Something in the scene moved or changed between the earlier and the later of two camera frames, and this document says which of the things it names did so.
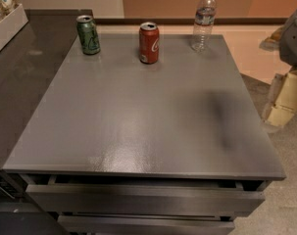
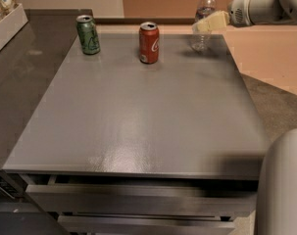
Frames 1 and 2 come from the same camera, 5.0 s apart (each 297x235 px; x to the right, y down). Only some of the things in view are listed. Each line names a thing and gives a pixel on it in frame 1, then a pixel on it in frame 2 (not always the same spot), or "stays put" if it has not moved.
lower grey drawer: (88, 223) stays put
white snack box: (4, 31) stays put
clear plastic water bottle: (204, 23) stays put
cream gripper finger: (275, 86) -> (258, 7)
